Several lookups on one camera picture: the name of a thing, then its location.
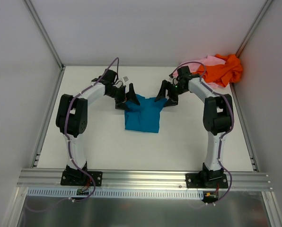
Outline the teal blue t shirt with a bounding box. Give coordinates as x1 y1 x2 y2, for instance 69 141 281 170
124 95 167 133

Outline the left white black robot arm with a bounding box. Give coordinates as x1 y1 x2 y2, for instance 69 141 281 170
56 70 140 187

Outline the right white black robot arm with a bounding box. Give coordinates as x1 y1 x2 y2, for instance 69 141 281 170
155 66 234 189

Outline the pink t shirt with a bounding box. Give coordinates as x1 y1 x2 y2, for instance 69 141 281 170
185 55 226 89

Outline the orange t shirt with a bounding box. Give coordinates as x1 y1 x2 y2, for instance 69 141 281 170
203 54 243 87

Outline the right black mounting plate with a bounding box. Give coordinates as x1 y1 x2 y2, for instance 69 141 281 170
185 173 229 189

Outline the black mounting plate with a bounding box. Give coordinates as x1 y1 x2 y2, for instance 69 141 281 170
60 171 103 187
185 173 229 189

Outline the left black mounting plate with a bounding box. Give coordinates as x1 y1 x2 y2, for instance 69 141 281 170
60 171 103 187

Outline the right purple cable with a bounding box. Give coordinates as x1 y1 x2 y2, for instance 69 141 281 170
169 61 235 206

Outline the white slotted cable duct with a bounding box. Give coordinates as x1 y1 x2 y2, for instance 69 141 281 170
26 187 203 200

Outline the left aluminium corner post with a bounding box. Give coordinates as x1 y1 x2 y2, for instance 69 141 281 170
23 0 64 70

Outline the aluminium corner post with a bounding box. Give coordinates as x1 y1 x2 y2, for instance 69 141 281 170
23 0 64 70
235 0 274 58

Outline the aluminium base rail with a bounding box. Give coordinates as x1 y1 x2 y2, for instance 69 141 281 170
17 168 273 192

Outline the right aluminium corner post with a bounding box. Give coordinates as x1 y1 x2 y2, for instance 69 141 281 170
235 0 274 58

